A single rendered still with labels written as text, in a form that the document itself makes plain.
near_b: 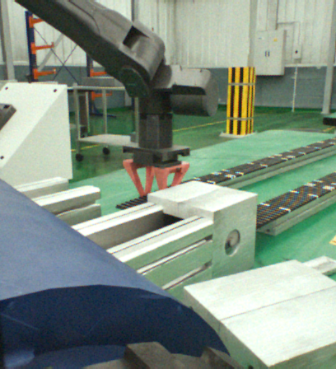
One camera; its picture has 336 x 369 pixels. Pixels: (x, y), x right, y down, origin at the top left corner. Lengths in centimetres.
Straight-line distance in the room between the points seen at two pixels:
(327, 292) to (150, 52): 43
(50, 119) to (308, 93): 1112
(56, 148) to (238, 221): 56
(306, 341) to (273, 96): 1200
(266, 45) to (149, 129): 1142
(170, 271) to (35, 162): 57
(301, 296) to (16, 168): 71
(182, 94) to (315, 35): 1134
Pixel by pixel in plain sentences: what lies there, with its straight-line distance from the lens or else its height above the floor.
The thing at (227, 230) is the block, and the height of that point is 85.
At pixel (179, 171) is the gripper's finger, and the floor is 86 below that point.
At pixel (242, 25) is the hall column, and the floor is 171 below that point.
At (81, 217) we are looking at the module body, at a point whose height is 83.
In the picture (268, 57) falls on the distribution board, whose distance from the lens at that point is 1201.
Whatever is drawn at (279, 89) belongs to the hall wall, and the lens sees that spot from 1215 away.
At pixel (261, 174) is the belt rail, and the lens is 99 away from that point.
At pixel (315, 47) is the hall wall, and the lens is 1188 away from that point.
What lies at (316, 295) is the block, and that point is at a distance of 30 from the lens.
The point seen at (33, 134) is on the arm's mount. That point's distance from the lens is 92.
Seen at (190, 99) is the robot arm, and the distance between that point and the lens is 64.
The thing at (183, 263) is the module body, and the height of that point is 83.
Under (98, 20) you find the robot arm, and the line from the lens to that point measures 62.
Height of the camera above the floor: 102
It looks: 15 degrees down
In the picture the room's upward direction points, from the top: straight up
